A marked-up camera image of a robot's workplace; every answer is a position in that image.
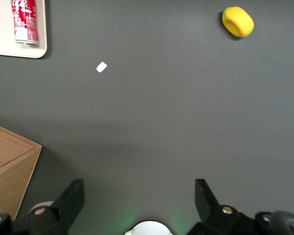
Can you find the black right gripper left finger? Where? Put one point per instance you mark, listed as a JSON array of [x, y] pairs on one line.
[[68, 208]]

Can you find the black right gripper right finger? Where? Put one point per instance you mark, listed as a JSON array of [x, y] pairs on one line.
[[208, 210]]

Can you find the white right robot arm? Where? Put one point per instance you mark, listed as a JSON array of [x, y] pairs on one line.
[[149, 228]]

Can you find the beige rectangular tray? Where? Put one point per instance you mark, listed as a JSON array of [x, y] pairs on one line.
[[1, 29]]

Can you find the wooden drawer cabinet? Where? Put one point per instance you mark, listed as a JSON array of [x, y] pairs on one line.
[[9, 166]]

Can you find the small white paper scrap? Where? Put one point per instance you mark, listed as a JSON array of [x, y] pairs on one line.
[[101, 67]]

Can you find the yellow lemon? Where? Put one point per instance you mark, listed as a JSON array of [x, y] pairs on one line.
[[238, 22]]

